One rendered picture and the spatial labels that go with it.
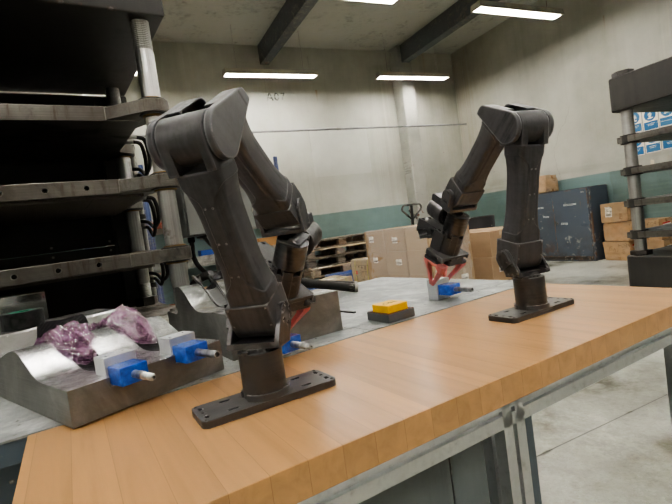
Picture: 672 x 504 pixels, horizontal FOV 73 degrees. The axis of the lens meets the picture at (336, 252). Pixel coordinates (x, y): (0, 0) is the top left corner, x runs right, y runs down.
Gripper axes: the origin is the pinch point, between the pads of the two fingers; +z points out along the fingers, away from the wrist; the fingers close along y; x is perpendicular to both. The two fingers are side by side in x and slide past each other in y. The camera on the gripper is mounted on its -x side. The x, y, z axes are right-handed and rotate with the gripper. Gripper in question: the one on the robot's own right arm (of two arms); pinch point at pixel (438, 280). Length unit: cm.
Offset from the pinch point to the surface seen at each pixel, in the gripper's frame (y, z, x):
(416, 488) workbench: 21, 40, 26
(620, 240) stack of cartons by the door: -610, 158, -169
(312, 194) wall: -353, 227, -578
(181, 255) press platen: 47, 20, -69
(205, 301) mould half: 57, 6, -21
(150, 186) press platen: 53, 0, -83
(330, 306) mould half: 37.2, -2.0, 1.6
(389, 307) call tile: 24.9, -2.4, 7.4
